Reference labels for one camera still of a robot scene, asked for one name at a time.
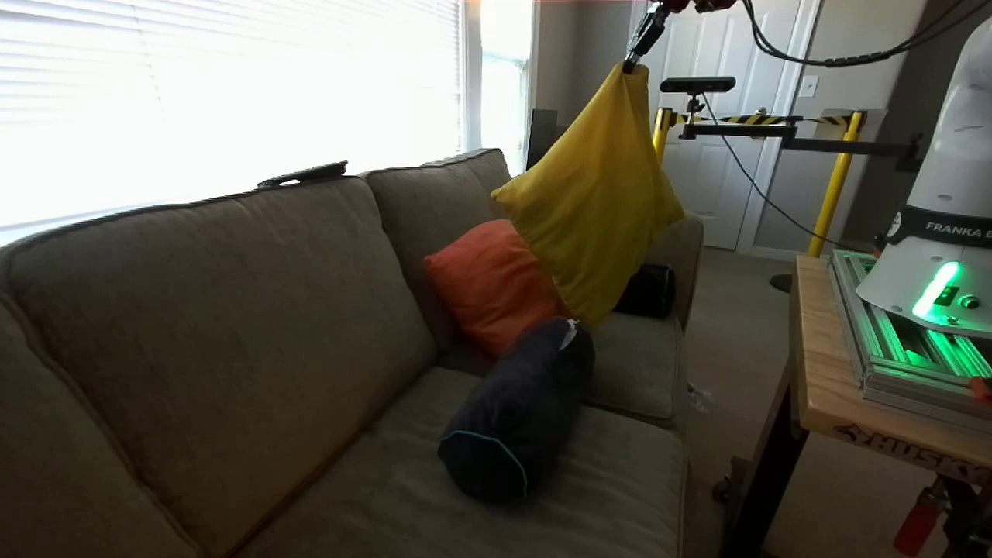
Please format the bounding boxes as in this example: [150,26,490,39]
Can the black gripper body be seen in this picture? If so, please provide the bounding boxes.
[660,0,739,14]

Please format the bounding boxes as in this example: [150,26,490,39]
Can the yellow pillow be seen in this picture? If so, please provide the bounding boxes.
[490,60,688,331]

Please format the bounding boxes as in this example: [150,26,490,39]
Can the orange pillow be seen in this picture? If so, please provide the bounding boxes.
[418,216,574,361]

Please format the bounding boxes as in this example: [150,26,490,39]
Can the black bolster pillow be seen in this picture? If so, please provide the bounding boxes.
[612,261,683,323]

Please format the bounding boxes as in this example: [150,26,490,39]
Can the black tall speaker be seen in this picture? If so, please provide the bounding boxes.
[523,104,562,169]

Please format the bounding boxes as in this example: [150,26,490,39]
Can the black stand crossbar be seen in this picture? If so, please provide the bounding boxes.
[678,111,916,161]

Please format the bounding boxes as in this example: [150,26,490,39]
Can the black flat remote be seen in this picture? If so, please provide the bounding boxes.
[255,158,351,192]

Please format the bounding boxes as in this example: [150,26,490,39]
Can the wooden work table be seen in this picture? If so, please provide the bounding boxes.
[720,251,992,558]

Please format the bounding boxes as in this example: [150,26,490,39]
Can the navy bolster with blue piping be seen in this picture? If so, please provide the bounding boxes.
[435,315,599,507]

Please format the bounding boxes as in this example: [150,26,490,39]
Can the white window blinds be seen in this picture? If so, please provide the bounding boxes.
[0,0,463,249]

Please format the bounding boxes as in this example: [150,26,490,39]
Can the red clamp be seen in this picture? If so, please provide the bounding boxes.
[889,476,953,558]

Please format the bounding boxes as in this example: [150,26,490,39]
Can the black stereo camera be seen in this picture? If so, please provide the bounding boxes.
[657,72,739,100]

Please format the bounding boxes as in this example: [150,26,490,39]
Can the yellow stand post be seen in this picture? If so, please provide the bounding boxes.
[804,107,870,261]
[646,104,675,165]

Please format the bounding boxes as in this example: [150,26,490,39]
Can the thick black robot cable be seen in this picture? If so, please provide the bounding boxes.
[733,0,992,72]

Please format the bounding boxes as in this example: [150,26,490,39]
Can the thin black camera cable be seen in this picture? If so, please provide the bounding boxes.
[696,93,824,249]

